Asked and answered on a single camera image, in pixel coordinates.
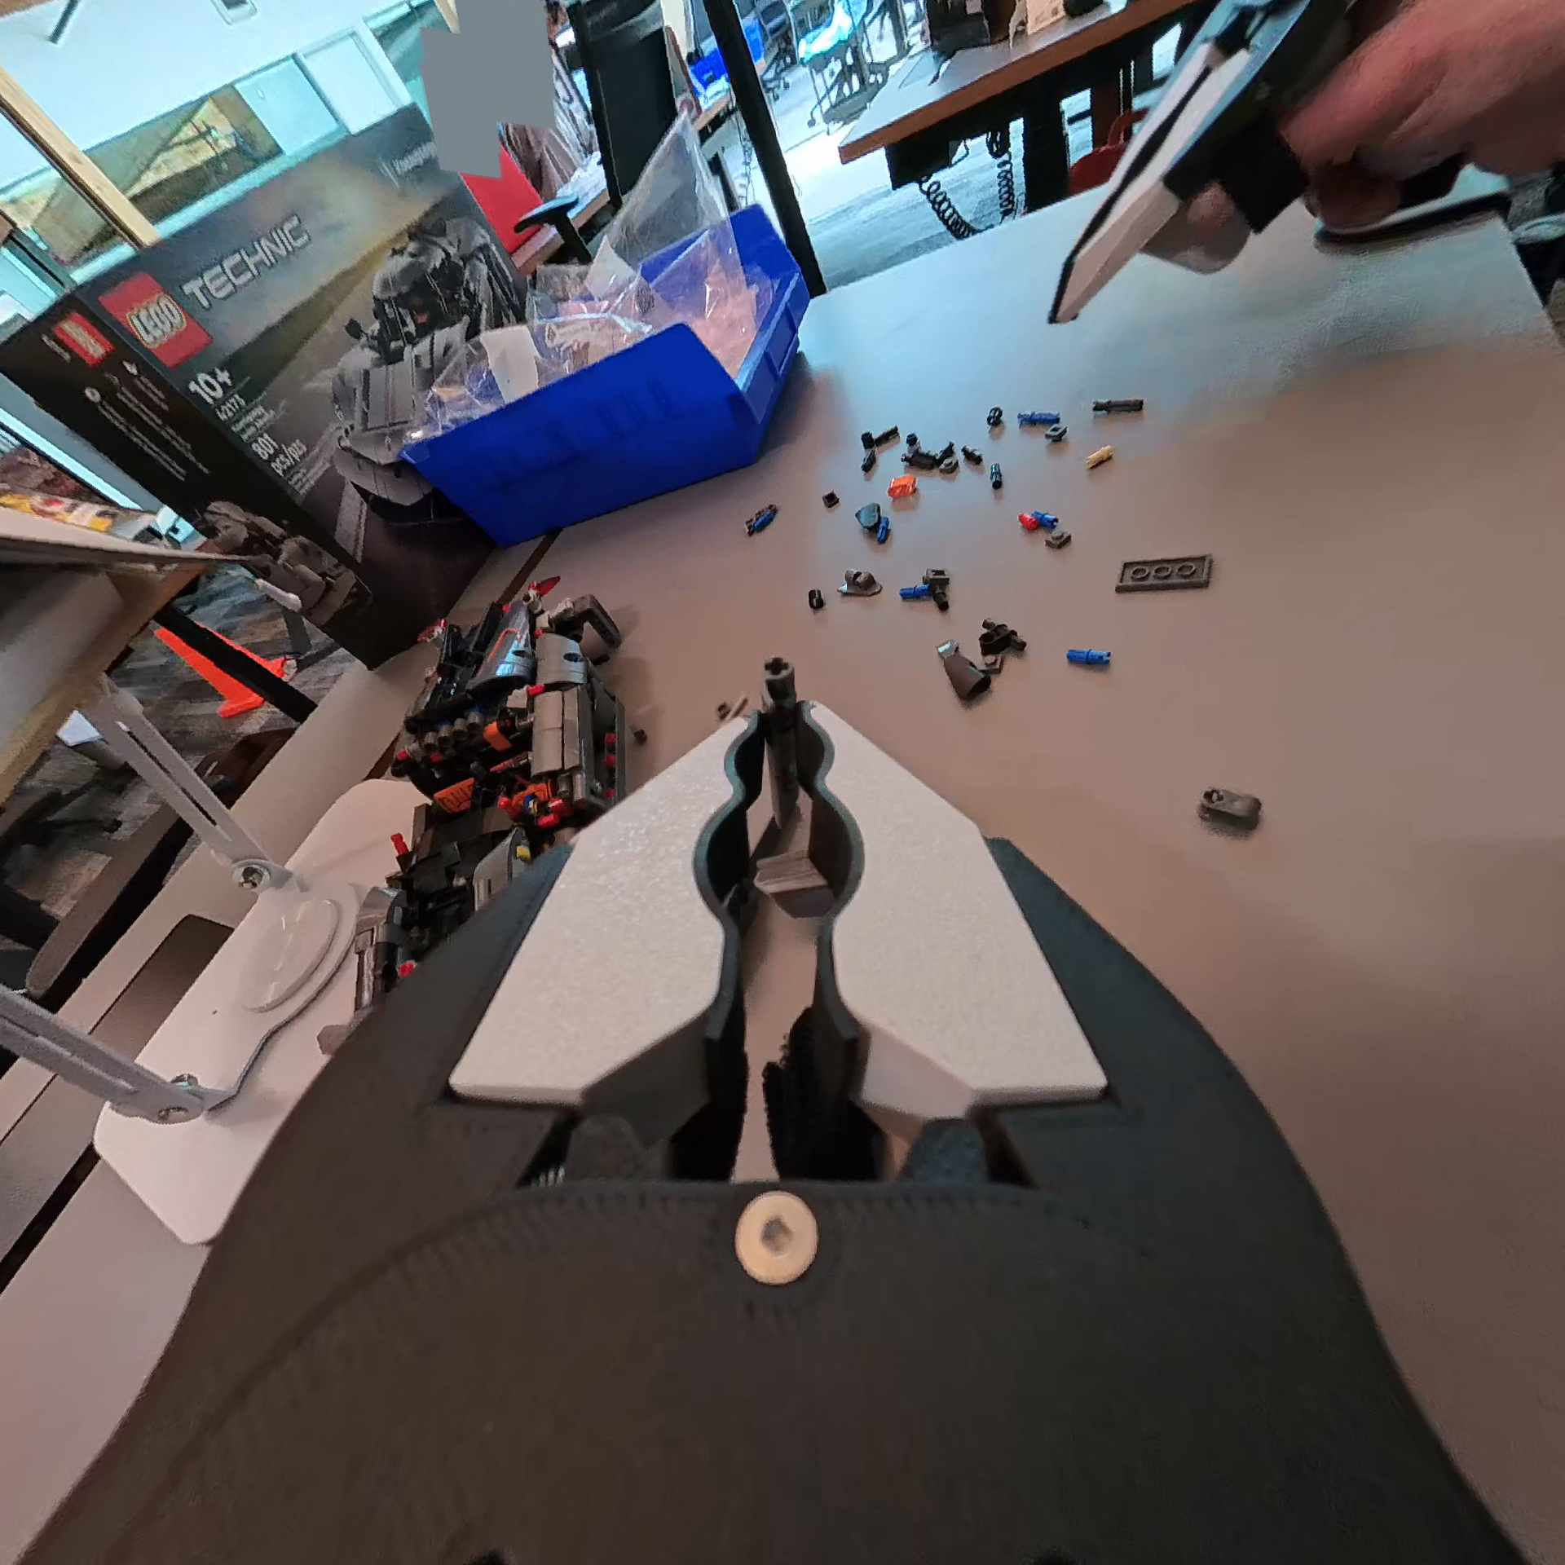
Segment black metal post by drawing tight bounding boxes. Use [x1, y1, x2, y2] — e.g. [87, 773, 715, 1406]
[700, 0, 831, 298]

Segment scattered loose lego pieces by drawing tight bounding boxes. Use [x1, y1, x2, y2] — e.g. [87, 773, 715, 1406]
[715, 396, 1151, 722]

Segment black lego set box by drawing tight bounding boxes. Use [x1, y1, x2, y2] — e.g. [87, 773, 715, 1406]
[0, 104, 546, 670]

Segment orange plastic object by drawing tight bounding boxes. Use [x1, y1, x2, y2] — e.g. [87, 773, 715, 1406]
[153, 620, 304, 722]

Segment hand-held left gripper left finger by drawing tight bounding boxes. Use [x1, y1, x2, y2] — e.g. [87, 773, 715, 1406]
[447, 715, 760, 1147]

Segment red bag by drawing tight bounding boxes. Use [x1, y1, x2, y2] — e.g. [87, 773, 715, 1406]
[1067, 108, 1148, 199]

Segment person's right hand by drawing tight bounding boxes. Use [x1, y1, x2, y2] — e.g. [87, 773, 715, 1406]
[1278, 0, 1565, 234]

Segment white book stand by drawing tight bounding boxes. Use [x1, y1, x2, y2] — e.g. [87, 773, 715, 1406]
[0, 506, 412, 1244]

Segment lego instruction booklet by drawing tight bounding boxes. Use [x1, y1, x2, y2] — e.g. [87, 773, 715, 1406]
[0, 482, 246, 570]

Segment black office chair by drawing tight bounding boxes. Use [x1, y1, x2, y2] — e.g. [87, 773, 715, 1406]
[564, 0, 682, 203]

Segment wooden office desk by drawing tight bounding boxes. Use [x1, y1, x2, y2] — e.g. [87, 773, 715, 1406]
[835, 0, 1213, 212]

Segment grey lego car model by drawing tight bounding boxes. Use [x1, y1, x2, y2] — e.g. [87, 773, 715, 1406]
[354, 590, 633, 1017]

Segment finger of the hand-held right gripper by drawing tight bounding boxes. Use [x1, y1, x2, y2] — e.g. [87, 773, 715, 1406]
[1047, 37, 1230, 326]

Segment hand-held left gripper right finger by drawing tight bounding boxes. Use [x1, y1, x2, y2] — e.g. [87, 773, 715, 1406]
[797, 702, 1112, 1134]

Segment crumpled clear plastic bags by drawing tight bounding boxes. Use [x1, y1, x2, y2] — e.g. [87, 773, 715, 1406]
[415, 111, 790, 436]

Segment coiled black cable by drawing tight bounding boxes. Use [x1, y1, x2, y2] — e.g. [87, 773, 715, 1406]
[915, 123, 1025, 242]

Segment blue plastic bin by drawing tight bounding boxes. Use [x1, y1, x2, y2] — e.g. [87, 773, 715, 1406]
[400, 201, 814, 549]

